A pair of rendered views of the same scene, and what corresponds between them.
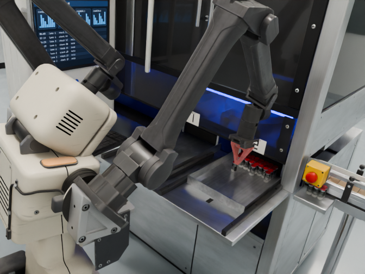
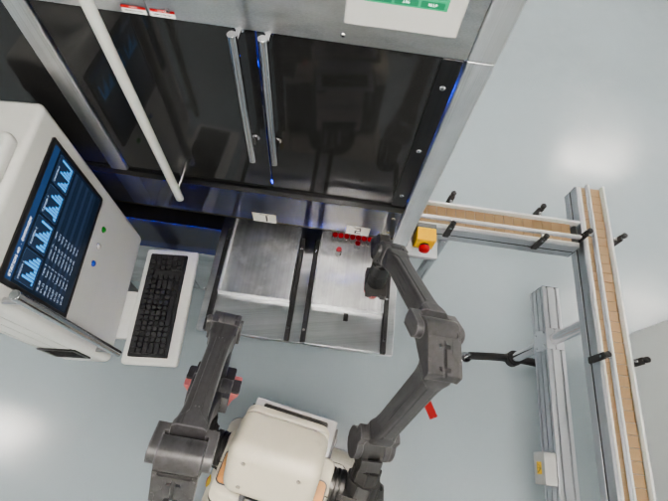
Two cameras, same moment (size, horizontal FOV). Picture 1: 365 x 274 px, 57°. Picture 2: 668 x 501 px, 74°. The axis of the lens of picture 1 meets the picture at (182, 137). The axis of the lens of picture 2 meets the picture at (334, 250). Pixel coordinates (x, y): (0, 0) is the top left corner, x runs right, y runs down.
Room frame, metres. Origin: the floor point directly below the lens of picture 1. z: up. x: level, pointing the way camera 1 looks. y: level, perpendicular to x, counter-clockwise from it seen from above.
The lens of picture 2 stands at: (0.70, 0.24, 2.43)
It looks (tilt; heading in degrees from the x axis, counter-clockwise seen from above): 65 degrees down; 321
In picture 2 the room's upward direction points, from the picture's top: 9 degrees clockwise
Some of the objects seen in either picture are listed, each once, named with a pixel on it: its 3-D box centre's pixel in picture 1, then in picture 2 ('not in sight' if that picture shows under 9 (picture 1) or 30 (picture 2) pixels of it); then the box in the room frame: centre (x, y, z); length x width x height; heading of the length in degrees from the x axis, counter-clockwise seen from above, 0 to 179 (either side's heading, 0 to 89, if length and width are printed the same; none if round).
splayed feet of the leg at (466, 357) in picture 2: not in sight; (509, 360); (0.53, -0.95, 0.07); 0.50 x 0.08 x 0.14; 52
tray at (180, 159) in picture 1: (176, 146); (262, 253); (1.38, 0.02, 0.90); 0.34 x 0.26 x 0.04; 142
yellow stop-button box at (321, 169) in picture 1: (316, 172); (424, 237); (1.11, -0.51, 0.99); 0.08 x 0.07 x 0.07; 142
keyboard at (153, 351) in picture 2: (90, 147); (158, 302); (1.43, 0.44, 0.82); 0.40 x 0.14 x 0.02; 146
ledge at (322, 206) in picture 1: (315, 197); (420, 242); (1.13, -0.55, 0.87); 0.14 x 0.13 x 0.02; 142
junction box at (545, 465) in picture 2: not in sight; (545, 468); (0.15, -0.57, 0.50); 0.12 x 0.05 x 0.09; 142
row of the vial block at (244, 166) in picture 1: (253, 167); (355, 240); (1.25, -0.31, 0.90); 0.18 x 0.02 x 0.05; 51
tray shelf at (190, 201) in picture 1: (194, 172); (304, 279); (1.22, -0.07, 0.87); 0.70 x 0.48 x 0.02; 52
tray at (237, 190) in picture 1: (238, 177); (351, 266); (1.17, -0.24, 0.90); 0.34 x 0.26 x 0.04; 142
